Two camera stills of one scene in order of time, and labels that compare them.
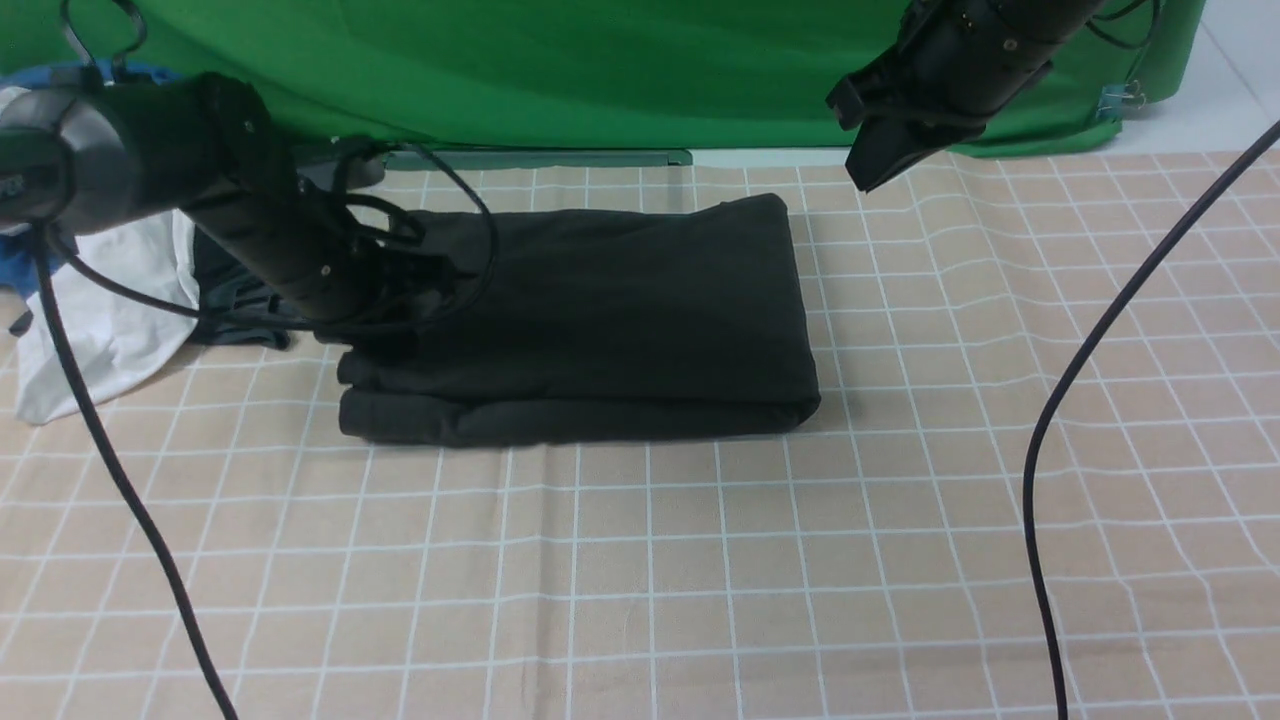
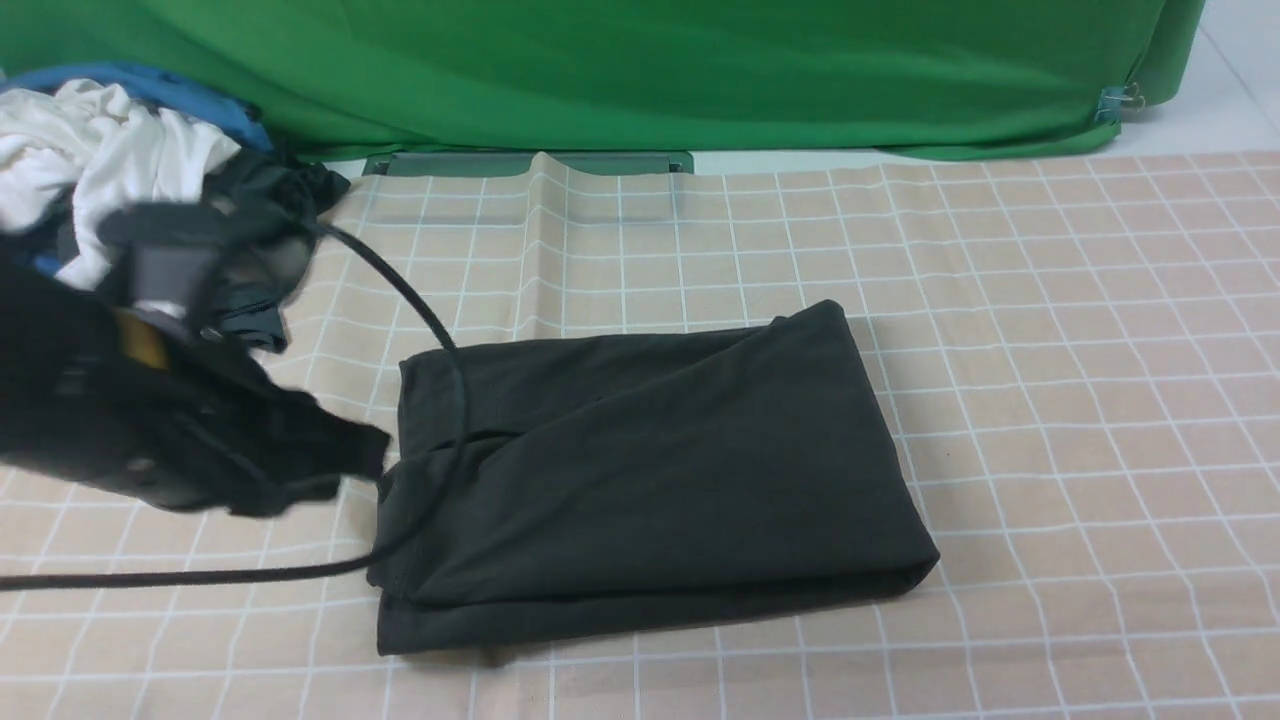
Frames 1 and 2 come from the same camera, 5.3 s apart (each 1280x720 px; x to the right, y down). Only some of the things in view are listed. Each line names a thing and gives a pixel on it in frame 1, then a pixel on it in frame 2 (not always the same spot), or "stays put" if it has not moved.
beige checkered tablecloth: (871, 566) stays put
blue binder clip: (1113, 98) stays put
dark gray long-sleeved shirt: (587, 324) → (631, 481)
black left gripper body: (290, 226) → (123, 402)
